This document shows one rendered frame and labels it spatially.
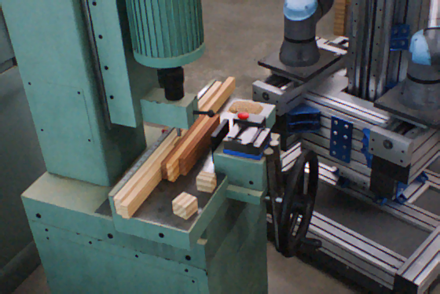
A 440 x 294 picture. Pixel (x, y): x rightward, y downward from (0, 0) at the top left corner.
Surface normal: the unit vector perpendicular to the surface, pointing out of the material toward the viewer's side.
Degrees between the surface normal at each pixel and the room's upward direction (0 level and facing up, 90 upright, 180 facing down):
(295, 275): 0
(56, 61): 90
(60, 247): 90
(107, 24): 90
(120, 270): 90
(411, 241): 0
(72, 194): 0
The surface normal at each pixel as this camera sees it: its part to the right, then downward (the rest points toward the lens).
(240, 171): -0.40, 0.54
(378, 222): -0.06, -0.82
